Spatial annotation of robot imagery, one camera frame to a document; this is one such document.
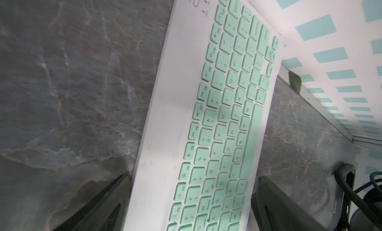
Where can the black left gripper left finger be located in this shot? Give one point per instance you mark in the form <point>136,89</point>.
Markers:
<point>105,212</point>

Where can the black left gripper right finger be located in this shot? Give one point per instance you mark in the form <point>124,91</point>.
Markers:
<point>275,211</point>

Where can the green key keyboard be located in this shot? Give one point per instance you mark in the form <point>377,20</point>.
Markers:
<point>201,143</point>

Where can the small green leaf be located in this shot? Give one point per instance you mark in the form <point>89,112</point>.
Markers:
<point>295,81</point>

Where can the black cable reel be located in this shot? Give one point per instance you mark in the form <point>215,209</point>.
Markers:
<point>361,208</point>

